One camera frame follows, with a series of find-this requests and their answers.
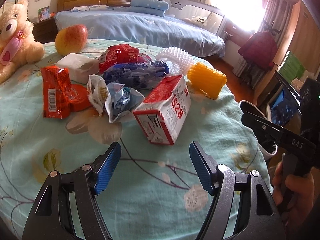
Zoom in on red white milk carton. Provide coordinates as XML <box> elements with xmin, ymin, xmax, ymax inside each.
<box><xmin>133</xmin><ymin>75</ymin><xmax>191</xmax><ymax>145</ymax></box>

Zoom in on blue white wrapper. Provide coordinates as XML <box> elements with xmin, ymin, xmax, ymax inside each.
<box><xmin>87</xmin><ymin>75</ymin><xmax>145</xmax><ymax>124</ymax></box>

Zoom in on yellow foam fruit net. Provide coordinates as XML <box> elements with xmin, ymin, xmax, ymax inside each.
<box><xmin>187</xmin><ymin>62</ymin><xmax>227</xmax><ymax>100</ymax></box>

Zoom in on orange red snack wrapper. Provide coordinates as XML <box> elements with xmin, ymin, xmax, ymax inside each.
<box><xmin>41</xmin><ymin>65</ymin><xmax>91</xmax><ymax>119</ymax></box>

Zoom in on dark blue plastic wrapper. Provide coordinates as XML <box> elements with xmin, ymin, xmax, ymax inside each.
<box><xmin>103</xmin><ymin>61</ymin><xmax>170</xmax><ymax>89</ymax></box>

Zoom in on white foam block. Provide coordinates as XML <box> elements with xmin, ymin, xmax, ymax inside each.
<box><xmin>56</xmin><ymin>53</ymin><xmax>99</xmax><ymax>84</ymax></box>

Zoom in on white trash bin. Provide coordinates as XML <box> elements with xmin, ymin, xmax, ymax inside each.
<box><xmin>239</xmin><ymin>100</ymin><xmax>279</xmax><ymax>161</ymax></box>

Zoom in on person's right hand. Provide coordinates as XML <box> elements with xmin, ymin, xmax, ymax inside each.
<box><xmin>272</xmin><ymin>162</ymin><xmax>315</xmax><ymax>225</ymax></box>

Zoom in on black television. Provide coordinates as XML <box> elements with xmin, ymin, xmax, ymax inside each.
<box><xmin>264</xmin><ymin>71</ymin><xmax>301</xmax><ymax>127</ymax></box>

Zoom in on teal floral bedsheet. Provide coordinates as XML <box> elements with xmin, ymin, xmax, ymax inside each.
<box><xmin>1</xmin><ymin>43</ymin><xmax>270</xmax><ymax>239</ymax></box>

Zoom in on green storage boxes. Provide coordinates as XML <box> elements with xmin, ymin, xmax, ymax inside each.
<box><xmin>277</xmin><ymin>51</ymin><xmax>305</xmax><ymax>83</ymax></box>

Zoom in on white foam fruit net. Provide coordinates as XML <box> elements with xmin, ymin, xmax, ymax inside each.
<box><xmin>156</xmin><ymin>47</ymin><xmax>195</xmax><ymax>75</ymax></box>

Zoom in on dark red hanging coat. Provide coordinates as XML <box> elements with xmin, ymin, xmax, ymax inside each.
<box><xmin>238</xmin><ymin>31</ymin><xmax>278</xmax><ymax>70</ymax></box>

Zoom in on red snack bag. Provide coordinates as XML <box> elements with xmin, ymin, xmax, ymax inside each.
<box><xmin>99</xmin><ymin>44</ymin><xmax>152</xmax><ymax>74</ymax></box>

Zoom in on red yellow apple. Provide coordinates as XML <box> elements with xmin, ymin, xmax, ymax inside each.
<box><xmin>55</xmin><ymin>24</ymin><xmax>88</xmax><ymax>56</ymax></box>

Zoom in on beige curtain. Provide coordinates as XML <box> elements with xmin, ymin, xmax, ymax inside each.
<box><xmin>233</xmin><ymin>0</ymin><xmax>294</xmax><ymax>82</ymax></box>

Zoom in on blue bed cover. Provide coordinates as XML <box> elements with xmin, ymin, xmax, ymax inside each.
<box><xmin>54</xmin><ymin>5</ymin><xmax>225</xmax><ymax>57</ymax></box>

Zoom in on wooden nightstand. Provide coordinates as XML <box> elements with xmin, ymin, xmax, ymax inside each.
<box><xmin>33</xmin><ymin>17</ymin><xmax>58</xmax><ymax>43</ymax></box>

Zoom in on cream teddy bear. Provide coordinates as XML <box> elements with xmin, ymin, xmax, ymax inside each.
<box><xmin>1</xmin><ymin>0</ymin><xmax>45</xmax><ymax>83</ymax></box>

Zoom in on folded blue quilt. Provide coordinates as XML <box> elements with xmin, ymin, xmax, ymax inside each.
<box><xmin>127</xmin><ymin>0</ymin><xmax>169</xmax><ymax>17</ymax></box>

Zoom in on framed photo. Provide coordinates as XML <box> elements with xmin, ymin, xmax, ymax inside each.
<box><xmin>38</xmin><ymin>7</ymin><xmax>50</xmax><ymax>22</ymax></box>

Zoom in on white bed guard rail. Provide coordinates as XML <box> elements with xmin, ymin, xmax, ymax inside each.
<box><xmin>165</xmin><ymin>0</ymin><xmax>227</xmax><ymax>37</ymax></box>

